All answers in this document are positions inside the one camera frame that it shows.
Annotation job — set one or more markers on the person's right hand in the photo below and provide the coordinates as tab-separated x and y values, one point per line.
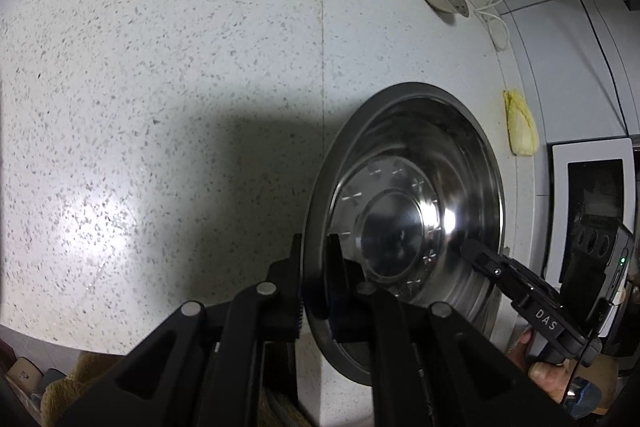
552	379

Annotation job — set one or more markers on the large steel bowl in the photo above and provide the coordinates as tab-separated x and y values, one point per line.
408	179

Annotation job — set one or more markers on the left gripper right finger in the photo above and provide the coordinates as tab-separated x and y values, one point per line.
343	276

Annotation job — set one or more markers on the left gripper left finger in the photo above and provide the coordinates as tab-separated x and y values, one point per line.
286	275

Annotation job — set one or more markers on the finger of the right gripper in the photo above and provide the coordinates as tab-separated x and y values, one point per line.
486	261

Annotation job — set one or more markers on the white microwave oven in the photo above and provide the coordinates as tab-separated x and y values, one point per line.
595	177

